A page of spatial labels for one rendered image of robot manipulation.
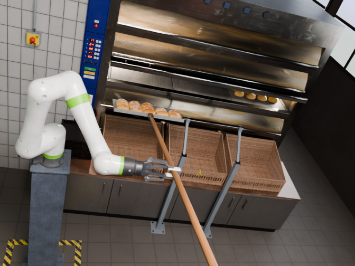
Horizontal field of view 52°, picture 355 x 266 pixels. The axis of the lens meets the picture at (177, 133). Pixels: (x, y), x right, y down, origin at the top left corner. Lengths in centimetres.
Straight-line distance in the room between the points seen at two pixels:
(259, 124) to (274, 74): 56
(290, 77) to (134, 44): 145
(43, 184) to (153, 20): 152
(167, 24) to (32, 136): 152
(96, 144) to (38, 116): 31
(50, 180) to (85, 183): 96
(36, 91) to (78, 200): 179
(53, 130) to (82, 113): 33
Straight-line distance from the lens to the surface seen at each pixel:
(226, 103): 344
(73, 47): 311
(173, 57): 312
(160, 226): 364
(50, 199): 241
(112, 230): 351
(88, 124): 186
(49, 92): 177
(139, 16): 298
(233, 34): 314
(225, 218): 371
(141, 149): 348
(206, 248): 132
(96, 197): 335
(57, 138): 212
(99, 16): 296
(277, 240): 409
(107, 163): 174
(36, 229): 265
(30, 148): 203
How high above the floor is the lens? 276
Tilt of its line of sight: 35 degrees down
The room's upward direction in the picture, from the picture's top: 19 degrees clockwise
